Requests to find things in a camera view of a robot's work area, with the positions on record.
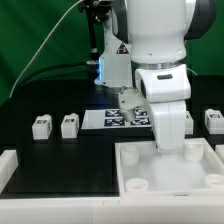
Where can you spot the white right obstacle block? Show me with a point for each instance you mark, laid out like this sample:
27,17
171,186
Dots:
219,149

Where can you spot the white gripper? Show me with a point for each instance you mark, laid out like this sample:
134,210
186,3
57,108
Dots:
165,91

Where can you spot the white front rail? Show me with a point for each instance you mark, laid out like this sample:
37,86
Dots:
109,210

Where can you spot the white square tabletop tray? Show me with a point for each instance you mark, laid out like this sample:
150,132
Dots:
144,172

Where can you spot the white left obstacle block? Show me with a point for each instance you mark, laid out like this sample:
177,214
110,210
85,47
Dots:
8,165

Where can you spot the white obstacle block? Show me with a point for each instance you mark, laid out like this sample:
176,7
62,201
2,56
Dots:
8,165
219,149

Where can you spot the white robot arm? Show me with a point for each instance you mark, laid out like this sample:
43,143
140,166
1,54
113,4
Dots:
143,60

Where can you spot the white marker sheet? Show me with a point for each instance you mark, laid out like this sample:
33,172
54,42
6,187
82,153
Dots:
111,119

